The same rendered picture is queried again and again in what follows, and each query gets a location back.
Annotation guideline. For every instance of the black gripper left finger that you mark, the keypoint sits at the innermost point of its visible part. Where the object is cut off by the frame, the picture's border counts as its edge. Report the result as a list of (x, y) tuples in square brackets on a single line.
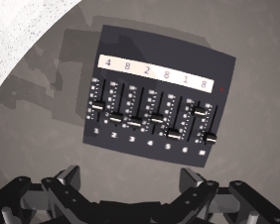
[(65, 200)]

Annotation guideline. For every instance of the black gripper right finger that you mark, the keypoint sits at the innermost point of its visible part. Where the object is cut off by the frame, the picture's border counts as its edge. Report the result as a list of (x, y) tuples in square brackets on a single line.
[(208, 198)]

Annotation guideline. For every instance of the black lighting desk with faders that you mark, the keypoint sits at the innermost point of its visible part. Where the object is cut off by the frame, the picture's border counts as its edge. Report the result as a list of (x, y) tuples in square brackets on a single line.
[(165, 85)]

